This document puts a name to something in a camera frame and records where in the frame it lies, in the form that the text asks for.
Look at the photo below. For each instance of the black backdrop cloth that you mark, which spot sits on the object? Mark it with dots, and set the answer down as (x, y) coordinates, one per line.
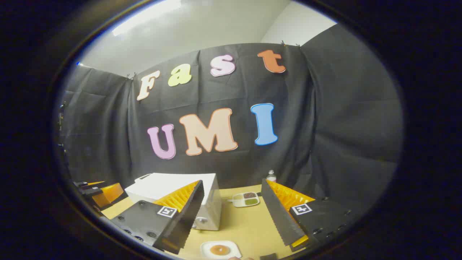
(325, 126)

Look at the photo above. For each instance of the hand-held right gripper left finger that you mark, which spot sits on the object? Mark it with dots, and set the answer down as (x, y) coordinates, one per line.
(187, 220)

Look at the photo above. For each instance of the clear bottle pink label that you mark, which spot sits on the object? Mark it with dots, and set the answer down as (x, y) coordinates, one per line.
(271, 177)

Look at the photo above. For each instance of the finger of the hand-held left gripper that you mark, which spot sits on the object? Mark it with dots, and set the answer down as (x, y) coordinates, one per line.
(110, 193)

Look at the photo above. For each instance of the white divided bean tray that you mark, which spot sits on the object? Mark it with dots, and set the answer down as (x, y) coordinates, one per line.
(239, 204)

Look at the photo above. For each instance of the small black block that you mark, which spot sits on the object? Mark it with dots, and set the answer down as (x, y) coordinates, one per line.
(267, 257)

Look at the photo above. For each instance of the white square plate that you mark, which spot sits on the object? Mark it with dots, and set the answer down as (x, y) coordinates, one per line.
(206, 249)

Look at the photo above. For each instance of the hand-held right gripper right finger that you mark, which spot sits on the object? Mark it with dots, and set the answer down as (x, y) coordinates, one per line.
(278, 216)

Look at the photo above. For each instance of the white microwave oven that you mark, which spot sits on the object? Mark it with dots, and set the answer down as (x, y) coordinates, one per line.
(169, 186)

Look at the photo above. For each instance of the brown glazed donut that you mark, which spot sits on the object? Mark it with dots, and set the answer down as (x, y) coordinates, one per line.
(219, 250)

